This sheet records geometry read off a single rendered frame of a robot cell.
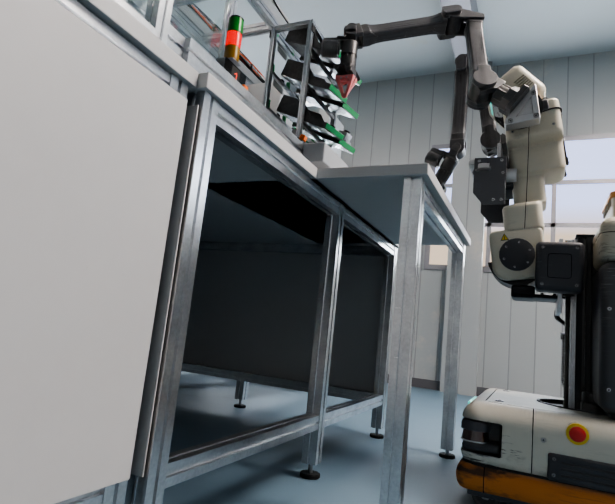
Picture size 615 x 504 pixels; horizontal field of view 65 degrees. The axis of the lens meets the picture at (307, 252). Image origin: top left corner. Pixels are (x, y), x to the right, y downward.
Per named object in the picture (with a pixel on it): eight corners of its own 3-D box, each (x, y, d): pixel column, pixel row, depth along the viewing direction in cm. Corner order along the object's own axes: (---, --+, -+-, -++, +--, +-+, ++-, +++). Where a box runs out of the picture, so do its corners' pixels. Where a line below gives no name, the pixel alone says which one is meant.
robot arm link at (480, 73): (487, 4, 171) (479, 30, 180) (448, 3, 173) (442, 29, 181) (499, 85, 147) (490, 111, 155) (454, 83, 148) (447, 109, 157)
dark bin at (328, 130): (341, 141, 194) (349, 124, 194) (324, 128, 184) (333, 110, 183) (294, 123, 211) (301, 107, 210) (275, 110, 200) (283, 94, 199)
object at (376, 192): (470, 245, 197) (470, 239, 198) (427, 173, 117) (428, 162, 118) (315, 242, 228) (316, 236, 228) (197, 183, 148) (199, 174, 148)
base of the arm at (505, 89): (529, 85, 143) (529, 103, 154) (506, 73, 146) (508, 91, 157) (509, 108, 144) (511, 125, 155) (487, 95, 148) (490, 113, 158)
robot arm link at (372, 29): (464, 10, 169) (458, 39, 178) (459, 2, 172) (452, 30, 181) (345, 29, 166) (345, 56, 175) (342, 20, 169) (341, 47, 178)
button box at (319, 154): (347, 184, 156) (349, 166, 157) (323, 161, 137) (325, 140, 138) (327, 184, 158) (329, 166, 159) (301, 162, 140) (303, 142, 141)
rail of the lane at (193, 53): (341, 208, 171) (344, 179, 173) (183, 84, 92) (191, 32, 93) (327, 208, 174) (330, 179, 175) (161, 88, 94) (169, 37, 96)
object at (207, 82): (400, 248, 220) (400, 242, 220) (206, 87, 85) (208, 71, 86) (159, 241, 278) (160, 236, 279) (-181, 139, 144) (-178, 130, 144)
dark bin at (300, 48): (348, 68, 199) (356, 51, 199) (332, 51, 189) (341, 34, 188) (301, 56, 216) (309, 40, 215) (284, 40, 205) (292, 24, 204)
